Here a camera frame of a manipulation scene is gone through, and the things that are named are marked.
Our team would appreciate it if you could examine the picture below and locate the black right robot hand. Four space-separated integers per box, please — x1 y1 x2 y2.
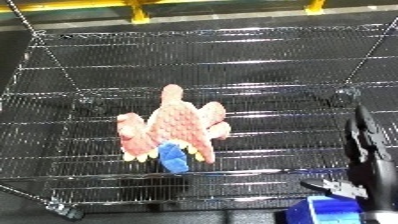
300 105 398 214

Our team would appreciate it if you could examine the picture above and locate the orange plush toy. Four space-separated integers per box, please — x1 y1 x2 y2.
115 83 233 175

